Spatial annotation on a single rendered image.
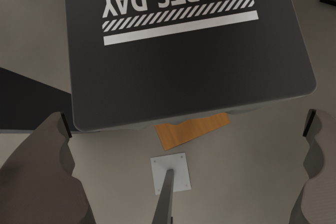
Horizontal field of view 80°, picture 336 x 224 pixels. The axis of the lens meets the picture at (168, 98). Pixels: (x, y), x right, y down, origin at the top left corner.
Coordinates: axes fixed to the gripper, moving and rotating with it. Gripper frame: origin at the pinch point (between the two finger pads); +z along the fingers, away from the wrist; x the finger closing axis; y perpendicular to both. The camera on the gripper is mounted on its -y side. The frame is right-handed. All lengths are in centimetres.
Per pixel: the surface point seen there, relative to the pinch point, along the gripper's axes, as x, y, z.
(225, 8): 9.4, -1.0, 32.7
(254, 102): 13.6, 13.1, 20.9
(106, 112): -13.1, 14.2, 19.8
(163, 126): -9, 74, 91
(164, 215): -4, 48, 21
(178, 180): 0, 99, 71
